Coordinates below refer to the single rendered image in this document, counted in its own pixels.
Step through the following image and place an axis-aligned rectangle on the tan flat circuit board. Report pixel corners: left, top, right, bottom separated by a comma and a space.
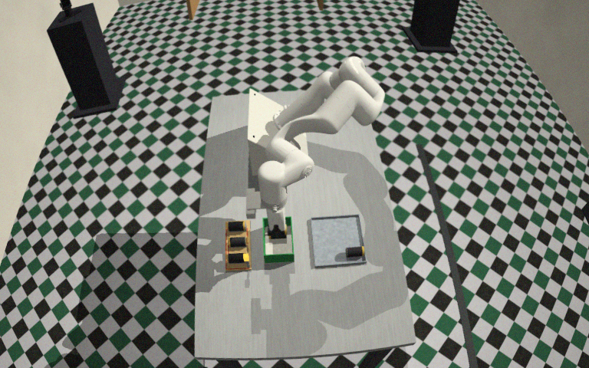
225, 220, 252, 271

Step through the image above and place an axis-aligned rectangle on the green open box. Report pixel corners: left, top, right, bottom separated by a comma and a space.
262, 216, 295, 264

